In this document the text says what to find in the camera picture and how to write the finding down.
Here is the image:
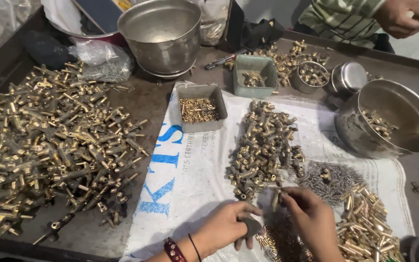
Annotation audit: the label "person's right hand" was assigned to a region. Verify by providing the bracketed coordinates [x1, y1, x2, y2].
[278, 186, 339, 252]

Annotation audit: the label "person's left hand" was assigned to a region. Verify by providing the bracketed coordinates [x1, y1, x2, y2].
[194, 201, 265, 256]

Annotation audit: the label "brass valve spindle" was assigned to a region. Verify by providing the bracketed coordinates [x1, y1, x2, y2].
[271, 189, 281, 214]

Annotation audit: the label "pile of small steel springs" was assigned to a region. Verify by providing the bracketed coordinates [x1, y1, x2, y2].
[296, 160, 366, 208]

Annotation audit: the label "pile of tiny brass pins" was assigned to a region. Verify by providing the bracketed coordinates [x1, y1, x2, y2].
[256, 218, 306, 262]

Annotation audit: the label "pile of brass spindle tubes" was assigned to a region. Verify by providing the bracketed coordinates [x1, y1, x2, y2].
[335, 183, 407, 262]

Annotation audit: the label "red studded bangle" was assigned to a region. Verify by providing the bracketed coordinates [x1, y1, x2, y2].
[164, 237, 188, 262]

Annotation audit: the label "white woven sack, blue print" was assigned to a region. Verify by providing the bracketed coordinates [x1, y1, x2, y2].
[120, 81, 416, 262]

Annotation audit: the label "dull heap of valve bodies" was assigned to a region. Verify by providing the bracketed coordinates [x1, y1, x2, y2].
[226, 100, 307, 201]

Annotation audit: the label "grey plastic tray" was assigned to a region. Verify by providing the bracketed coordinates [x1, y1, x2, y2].
[176, 83, 228, 134]

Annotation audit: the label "brass fittings in tilted pot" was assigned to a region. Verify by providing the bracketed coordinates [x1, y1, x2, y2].
[360, 109, 400, 141]

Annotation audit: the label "small brass sleeves in tray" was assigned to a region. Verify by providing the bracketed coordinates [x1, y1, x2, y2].
[178, 97, 219, 124]

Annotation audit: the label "small steel bowl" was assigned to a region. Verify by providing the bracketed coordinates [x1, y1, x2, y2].
[290, 60, 331, 95]

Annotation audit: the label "wide tilted steel pot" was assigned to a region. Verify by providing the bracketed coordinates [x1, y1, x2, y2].
[335, 79, 419, 159]

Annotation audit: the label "brass fittings in small bowl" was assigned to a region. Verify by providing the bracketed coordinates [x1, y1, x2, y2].
[298, 64, 330, 87]

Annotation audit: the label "steel tumbler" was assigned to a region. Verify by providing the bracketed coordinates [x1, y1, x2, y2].
[327, 61, 369, 99]

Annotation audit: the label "brass fittings in green tray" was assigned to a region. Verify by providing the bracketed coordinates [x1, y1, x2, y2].
[242, 71, 267, 88]

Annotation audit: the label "scattered heap of brass fittings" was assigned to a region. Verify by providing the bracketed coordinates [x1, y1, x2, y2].
[226, 39, 331, 89]

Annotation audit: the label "steel plate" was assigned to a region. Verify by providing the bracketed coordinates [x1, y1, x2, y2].
[136, 60, 198, 81]

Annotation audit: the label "green plastic tray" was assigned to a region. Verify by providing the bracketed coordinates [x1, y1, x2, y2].
[233, 54, 279, 100]

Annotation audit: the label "black and red marker pen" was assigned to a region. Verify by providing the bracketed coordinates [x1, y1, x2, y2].
[204, 49, 251, 71]

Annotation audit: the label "large heap of brass valves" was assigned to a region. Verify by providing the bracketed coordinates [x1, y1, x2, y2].
[0, 60, 150, 245]

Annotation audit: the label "black bag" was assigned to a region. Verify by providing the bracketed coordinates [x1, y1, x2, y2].
[227, 0, 285, 52]

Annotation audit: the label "deep steel pot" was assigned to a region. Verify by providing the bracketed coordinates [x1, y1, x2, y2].
[117, 0, 202, 75]

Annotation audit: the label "clear bag of screws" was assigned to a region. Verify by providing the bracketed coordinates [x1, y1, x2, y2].
[68, 36, 134, 84]

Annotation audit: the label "clear bag of brass parts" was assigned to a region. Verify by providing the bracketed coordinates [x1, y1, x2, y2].
[197, 0, 231, 47]

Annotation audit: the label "black cloth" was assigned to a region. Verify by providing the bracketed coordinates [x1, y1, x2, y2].
[21, 31, 78, 70]

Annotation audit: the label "red-rimmed basin with contents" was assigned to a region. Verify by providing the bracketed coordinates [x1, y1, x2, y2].
[41, 0, 127, 46]

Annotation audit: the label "heap of clear plastic bags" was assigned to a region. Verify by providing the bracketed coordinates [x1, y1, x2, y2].
[0, 0, 42, 60]

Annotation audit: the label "black thread bracelet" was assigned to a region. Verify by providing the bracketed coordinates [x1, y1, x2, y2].
[188, 233, 203, 262]

